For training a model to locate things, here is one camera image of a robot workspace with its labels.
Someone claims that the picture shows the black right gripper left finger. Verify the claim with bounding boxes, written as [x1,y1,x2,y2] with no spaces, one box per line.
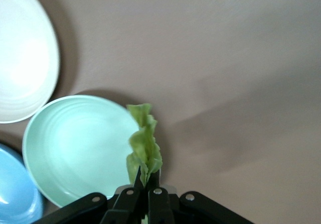
[100,164,145,224]

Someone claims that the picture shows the green lettuce leaf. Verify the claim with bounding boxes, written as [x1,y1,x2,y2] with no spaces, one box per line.
[125,103,164,188]

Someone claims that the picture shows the beige plate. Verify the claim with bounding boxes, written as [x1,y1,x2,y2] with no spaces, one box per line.
[0,0,61,124]

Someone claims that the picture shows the light green plate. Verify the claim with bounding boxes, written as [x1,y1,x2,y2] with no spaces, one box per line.
[22,94,141,208]

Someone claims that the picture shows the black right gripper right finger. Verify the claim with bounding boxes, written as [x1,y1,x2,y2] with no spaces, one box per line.
[146,170,176,224]

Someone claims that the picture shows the blue plate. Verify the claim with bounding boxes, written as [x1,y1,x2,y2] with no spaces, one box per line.
[0,143,44,224]

